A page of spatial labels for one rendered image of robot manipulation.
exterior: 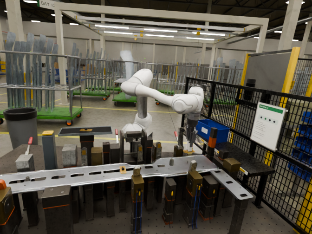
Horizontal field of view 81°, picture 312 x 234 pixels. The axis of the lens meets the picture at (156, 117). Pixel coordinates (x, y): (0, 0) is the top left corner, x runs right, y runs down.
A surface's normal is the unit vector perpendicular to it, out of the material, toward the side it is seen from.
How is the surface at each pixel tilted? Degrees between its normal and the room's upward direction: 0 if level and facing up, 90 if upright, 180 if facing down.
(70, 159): 90
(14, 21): 90
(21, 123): 93
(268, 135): 90
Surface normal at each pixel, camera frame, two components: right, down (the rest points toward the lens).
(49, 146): 0.29, 0.28
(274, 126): -0.95, 0.02
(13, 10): 0.01, 0.27
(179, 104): -0.43, 0.23
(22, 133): 0.54, 0.31
